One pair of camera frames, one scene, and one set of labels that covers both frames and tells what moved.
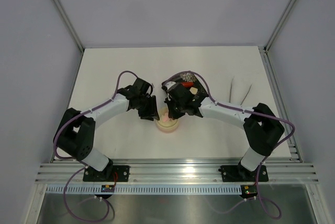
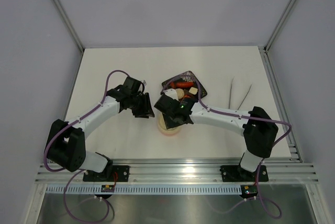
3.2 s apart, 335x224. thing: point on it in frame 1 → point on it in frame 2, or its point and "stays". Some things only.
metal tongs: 231,90 stays
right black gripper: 169,100 → 170,124
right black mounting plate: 236,173 stays
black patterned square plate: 188,79 stays
